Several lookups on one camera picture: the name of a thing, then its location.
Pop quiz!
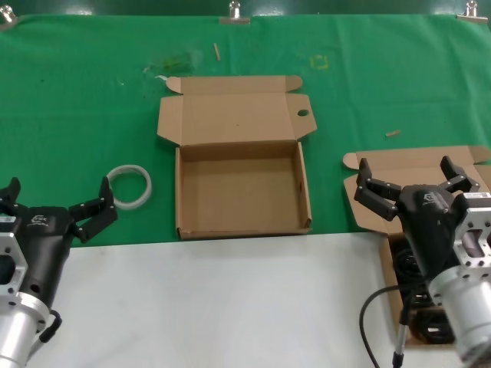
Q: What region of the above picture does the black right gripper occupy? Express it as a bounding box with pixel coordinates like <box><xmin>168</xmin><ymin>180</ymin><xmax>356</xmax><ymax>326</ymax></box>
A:
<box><xmin>353</xmin><ymin>155</ymin><xmax>480</xmax><ymax>278</ymax></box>

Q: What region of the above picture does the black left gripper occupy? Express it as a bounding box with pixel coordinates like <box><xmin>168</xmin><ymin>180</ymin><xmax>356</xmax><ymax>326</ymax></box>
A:
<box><xmin>0</xmin><ymin>176</ymin><xmax>118</xmax><ymax>310</ymax></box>

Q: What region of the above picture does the cardboard box holding cables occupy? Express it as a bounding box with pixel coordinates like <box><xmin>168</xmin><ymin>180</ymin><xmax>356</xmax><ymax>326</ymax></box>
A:
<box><xmin>341</xmin><ymin>145</ymin><xmax>491</xmax><ymax>348</ymax></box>

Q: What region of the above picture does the cardboard box with round hole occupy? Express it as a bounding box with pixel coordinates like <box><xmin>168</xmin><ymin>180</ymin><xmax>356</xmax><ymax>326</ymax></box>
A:
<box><xmin>156</xmin><ymin>75</ymin><xmax>318</xmax><ymax>242</ymax></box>

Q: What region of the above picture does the white tape roll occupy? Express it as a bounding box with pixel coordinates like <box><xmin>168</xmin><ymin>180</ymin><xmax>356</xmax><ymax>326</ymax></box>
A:
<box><xmin>106</xmin><ymin>163</ymin><xmax>153</xmax><ymax>211</ymax></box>

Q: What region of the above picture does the green table cloth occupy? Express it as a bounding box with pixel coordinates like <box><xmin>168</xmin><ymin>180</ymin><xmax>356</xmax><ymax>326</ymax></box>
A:
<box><xmin>0</xmin><ymin>14</ymin><xmax>491</xmax><ymax>250</ymax></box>

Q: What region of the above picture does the metal binder clip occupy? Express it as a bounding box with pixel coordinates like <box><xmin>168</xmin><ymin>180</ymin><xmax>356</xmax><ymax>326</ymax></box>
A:
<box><xmin>219</xmin><ymin>0</ymin><xmax>251</xmax><ymax>26</ymax></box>
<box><xmin>456</xmin><ymin>0</ymin><xmax>491</xmax><ymax>23</ymax></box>
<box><xmin>0</xmin><ymin>6</ymin><xmax>18</xmax><ymax>31</ymax></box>

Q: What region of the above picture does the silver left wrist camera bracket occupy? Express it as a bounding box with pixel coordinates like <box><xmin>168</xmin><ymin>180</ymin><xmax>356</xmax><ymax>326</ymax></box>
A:
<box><xmin>0</xmin><ymin>216</ymin><xmax>30</xmax><ymax>307</ymax></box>

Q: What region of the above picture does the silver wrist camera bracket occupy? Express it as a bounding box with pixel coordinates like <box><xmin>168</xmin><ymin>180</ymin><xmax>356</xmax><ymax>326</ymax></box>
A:
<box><xmin>452</xmin><ymin>191</ymin><xmax>491</xmax><ymax>279</ymax></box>
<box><xmin>0</xmin><ymin>216</ymin><xmax>30</xmax><ymax>307</ymax></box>

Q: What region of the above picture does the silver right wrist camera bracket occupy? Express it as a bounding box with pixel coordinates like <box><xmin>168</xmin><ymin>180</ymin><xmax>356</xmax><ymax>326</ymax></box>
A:
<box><xmin>452</xmin><ymin>191</ymin><xmax>491</xmax><ymax>279</ymax></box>

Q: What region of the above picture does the pile of black power cables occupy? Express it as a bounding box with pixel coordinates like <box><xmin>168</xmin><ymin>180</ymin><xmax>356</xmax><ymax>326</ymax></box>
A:
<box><xmin>390</xmin><ymin>233</ymin><xmax>457</xmax><ymax>344</ymax></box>

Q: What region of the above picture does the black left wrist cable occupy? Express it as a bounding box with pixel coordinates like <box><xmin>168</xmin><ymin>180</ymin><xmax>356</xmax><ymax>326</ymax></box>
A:
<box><xmin>38</xmin><ymin>309</ymin><xmax>63</xmax><ymax>344</ymax></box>

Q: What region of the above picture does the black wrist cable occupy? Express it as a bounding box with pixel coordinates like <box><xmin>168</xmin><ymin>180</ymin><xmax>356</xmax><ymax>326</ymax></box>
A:
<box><xmin>358</xmin><ymin>285</ymin><xmax>415</xmax><ymax>368</ymax></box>
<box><xmin>38</xmin><ymin>309</ymin><xmax>63</xmax><ymax>344</ymax></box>

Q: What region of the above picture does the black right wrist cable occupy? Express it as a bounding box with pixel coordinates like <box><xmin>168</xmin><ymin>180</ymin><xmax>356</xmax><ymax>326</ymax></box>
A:
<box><xmin>358</xmin><ymin>285</ymin><xmax>415</xmax><ymax>368</ymax></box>

